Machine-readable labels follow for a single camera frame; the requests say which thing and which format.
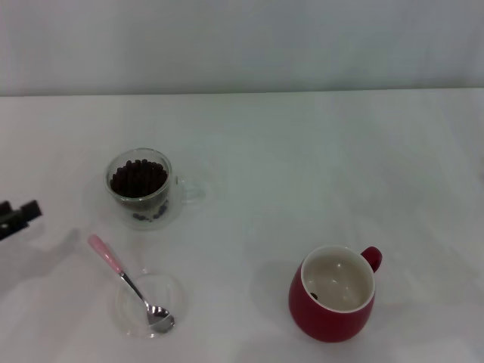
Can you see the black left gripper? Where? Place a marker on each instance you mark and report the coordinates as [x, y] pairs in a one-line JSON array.
[[11, 225]]

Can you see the red mug white inside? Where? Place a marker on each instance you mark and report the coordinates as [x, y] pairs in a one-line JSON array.
[[321, 325]]

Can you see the dark coffee beans heap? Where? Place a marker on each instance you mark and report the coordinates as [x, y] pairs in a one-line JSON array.
[[138, 179]]

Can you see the single dark coffee bean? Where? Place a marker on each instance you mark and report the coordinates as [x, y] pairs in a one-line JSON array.
[[314, 295]]

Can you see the clear glass saucer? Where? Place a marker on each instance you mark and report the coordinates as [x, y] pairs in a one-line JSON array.
[[174, 295]]

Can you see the clear double-wall glass cup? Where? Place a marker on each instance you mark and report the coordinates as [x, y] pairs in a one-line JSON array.
[[125, 215]]

